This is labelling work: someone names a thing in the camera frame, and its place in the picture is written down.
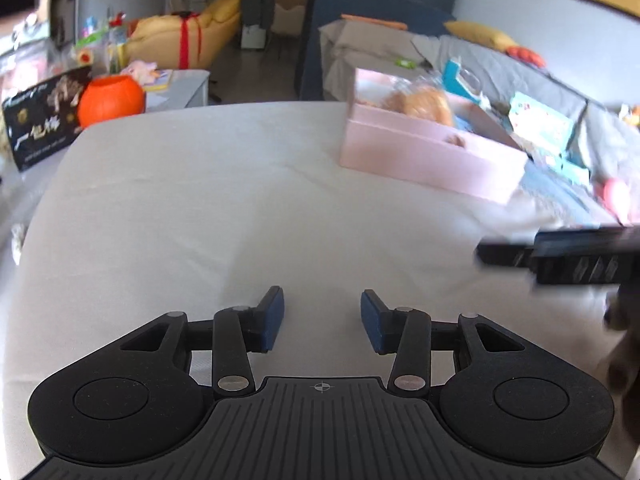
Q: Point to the orange pumpkin container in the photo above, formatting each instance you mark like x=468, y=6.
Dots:
x=112, y=100

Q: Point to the white side table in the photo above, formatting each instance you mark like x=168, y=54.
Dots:
x=190, y=90

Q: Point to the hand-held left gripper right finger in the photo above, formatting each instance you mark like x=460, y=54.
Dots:
x=374, y=322

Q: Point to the dark blue partition cabinet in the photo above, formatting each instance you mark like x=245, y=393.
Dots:
x=350, y=0

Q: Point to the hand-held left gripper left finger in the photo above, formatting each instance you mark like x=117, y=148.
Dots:
x=272, y=320

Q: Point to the blue and white toy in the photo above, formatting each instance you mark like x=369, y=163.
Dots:
x=455, y=80

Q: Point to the beige sofa throw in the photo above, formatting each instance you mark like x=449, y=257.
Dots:
x=345, y=45

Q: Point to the small green toy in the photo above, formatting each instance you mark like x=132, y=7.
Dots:
x=405, y=63

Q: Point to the black box with gold print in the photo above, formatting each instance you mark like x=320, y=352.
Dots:
x=45, y=120

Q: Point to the pink round toy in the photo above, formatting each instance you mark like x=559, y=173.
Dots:
x=616, y=199

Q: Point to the beige chair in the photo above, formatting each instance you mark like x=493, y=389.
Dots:
x=290, y=10

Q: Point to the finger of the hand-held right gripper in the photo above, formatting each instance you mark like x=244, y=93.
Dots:
x=505, y=256
x=570, y=246

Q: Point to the blue cartoon mat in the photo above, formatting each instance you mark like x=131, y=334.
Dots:
x=560, y=190

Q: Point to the orange plush toy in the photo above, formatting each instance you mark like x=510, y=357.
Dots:
x=631, y=114

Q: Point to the bread packet with red label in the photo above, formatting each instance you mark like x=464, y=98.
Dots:
x=425, y=102

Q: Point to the yellow cushion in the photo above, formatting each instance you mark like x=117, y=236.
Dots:
x=480, y=35

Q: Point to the children's book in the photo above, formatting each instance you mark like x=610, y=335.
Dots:
x=160, y=80

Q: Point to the grey sofa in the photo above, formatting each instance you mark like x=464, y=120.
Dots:
x=550, y=85

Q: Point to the yellow sofa with red ribbon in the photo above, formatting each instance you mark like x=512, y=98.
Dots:
x=165, y=40

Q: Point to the pink cardboard box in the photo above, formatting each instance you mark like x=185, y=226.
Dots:
x=430, y=160

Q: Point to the orange cushion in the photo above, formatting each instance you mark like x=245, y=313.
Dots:
x=527, y=55

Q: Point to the person's right hand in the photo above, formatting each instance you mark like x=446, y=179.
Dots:
x=622, y=340

